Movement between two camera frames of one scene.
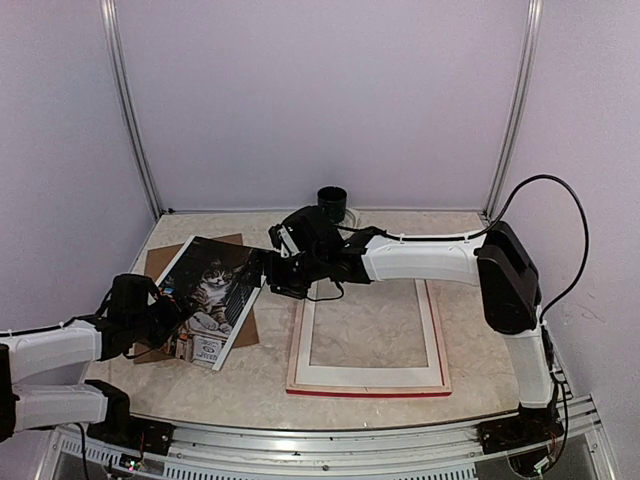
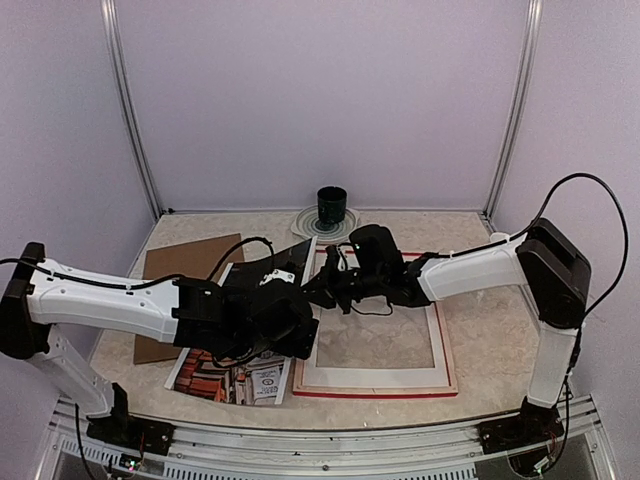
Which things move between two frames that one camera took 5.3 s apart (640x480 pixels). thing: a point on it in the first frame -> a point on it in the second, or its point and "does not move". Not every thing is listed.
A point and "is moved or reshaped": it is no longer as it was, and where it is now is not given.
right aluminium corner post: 532,53 does not move
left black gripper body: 154,327 -> 286,346
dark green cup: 332,200 does not move
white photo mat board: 371,376 is moved or reshaped
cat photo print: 215,285 is moved or reshaped
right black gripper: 257,258 -> 324,283
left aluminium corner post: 114,55 does not move
